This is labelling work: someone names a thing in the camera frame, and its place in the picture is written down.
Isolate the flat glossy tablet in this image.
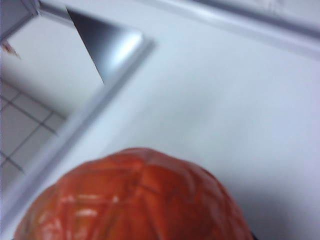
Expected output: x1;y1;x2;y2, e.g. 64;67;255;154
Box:
0;0;156;227

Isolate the orange fruit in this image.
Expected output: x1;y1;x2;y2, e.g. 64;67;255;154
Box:
13;146;254;240

